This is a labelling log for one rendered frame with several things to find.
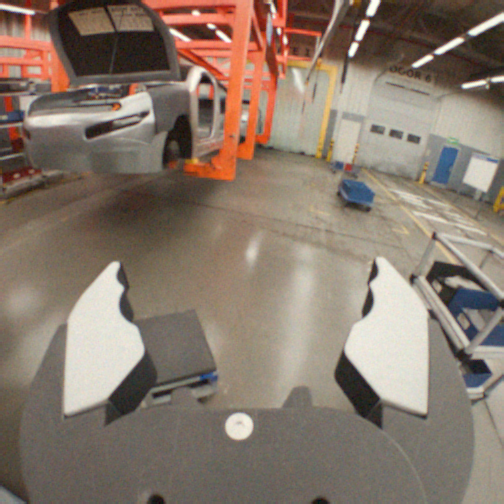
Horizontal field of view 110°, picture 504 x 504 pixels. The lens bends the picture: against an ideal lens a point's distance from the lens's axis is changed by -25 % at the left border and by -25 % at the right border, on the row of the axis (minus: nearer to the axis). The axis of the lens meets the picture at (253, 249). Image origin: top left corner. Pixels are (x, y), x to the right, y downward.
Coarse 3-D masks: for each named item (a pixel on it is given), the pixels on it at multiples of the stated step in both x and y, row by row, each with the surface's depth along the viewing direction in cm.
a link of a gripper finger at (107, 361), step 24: (120, 264) 11; (96, 288) 9; (120, 288) 9; (72, 312) 8; (96, 312) 8; (120, 312) 8; (72, 336) 7; (96, 336) 7; (120, 336) 7; (72, 360) 6; (96, 360) 6; (120, 360) 6; (144, 360) 7; (72, 384) 5; (96, 384) 6; (120, 384) 6; (144, 384) 7; (72, 408) 5; (120, 408) 6
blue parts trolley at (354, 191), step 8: (368, 168) 474; (344, 184) 470; (352, 184) 464; (360, 184) 463; (344, 192) 463; (352, 192) 420; (360, 192) 417; (368, 192) 414; (352, 200) 422; (360, 200) 424; (368, 200) 421; (368, 208) 430
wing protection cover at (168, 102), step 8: (152, 88) 183; (160, 88) 187; (168, 88) 194; (176, 88) 207; (184, 88) 224; (152, 96) 181; (160, 96) 186; (168, 96) 194; (176, 96) 206; (184, 96) 222; (152, 104) 183; (160, 104) 189; (168, 104) 197; (176, 104) 209; (184, 104) 226; (160, 112) 192; (168, 112) 200; (176, 112) 213; (184, 112) 229; (160, 120) 195; (168, 120) 202; (160, 128) 198; (168, 128) 206
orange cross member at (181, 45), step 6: (180, 42) 370; (186, 42) 369; (192, 42) 368; (198, 42) 368; (204, 42) 367; (210, 42) 367; (216, 42) 366; (222, 42) 365; (228, 42) 364; (180, 48) 378; (186, 48) 378; (192, 48) 377; (198, 48) 376; (204, 48) 375; (210, 48) 374; (216, 48) 372; (222, 48) 371; (228, 48) 370; (252, 48) 366; (252, 60) 381
